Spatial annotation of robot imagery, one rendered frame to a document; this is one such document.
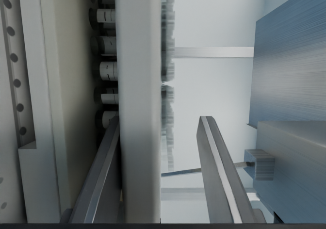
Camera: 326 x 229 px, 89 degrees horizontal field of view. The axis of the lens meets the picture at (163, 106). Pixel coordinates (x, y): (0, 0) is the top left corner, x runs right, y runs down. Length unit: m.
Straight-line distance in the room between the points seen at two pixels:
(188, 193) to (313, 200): 1.13
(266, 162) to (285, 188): 0.03
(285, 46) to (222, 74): 3.15
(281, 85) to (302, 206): 0.40
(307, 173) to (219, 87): 3.50
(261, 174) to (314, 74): 0.31
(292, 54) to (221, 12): 3.45
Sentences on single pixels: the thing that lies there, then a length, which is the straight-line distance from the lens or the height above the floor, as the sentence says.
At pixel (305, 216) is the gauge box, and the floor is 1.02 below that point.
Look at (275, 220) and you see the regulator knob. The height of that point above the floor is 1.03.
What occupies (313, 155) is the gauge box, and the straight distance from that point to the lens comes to 0.21.
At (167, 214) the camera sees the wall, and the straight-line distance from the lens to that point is 4.53.
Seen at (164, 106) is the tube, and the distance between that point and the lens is 0.15.
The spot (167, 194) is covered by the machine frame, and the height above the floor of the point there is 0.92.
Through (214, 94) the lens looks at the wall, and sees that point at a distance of 3.66.
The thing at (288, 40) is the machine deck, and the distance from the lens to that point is 0.58.
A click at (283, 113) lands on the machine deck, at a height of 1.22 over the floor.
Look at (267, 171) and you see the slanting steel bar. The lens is 0.25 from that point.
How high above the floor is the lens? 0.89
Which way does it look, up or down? level
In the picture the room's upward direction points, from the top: 90 degrees clockwise
